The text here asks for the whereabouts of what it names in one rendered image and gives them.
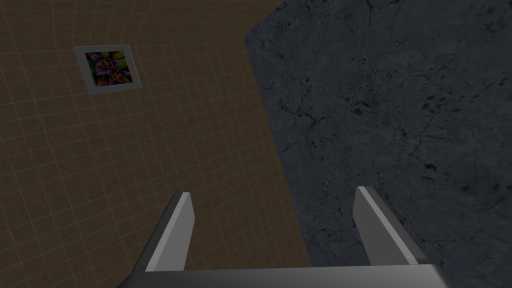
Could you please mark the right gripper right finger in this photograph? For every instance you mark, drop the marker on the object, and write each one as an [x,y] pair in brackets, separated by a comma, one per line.
[383,232]

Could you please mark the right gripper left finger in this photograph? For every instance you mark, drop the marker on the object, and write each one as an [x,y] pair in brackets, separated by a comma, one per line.
[172,236]

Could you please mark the grey framed flower picture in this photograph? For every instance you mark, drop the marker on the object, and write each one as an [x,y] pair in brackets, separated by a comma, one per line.
[108,68]

